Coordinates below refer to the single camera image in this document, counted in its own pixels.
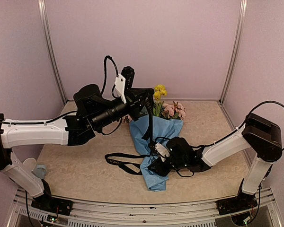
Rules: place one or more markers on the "aluminium corner post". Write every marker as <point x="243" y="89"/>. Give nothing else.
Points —
<point x="235" y="50"/>
<point x="50" y="49"/>

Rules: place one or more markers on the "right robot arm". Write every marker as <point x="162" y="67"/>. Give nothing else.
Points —
<point x="255" y="132"/>

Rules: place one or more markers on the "aluminium front frame rail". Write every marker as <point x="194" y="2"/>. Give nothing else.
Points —
<point x="85" y="213"/>

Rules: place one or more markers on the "blue wrapping paper sheet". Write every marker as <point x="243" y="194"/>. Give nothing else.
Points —
<point x="162" y="131"/>

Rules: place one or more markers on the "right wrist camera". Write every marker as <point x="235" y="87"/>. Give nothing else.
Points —
<point x="162" y="152"/>

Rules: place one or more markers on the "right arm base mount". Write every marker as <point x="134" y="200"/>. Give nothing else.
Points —
<point x="235" y="204"/>

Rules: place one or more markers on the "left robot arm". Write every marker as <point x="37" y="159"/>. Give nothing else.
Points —
<point x="74" y="128"/>

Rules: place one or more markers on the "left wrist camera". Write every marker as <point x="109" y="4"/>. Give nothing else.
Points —
<point x="123" y="82"/>

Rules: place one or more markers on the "pale pink fake flower stem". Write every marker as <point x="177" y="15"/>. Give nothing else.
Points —
<point x="173" y="111"/>

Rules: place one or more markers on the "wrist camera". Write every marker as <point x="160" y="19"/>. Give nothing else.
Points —
<point x="123" y="82"/>
<point x="162" y="152"/>

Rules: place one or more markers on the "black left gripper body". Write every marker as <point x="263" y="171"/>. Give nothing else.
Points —
<point x="133" y="103"/>

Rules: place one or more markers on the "aluminium corner post left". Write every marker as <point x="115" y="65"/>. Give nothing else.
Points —
<point x="50" y="49"/>

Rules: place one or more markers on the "aluminium corner post right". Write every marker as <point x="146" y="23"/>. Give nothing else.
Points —
<point x="235" y="50"/>

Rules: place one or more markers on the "yellow fake flower stem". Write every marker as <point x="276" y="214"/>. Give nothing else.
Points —
<point x="160" y="92"/>

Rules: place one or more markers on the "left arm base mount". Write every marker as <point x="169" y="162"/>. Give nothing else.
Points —
<point x="53" y="205"/>

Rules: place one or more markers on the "black printed ribbon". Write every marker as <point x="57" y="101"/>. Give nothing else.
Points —
<point x="129" y="167"/>

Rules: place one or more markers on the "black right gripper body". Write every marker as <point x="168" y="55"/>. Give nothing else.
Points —
<point x="164" y="171"/>

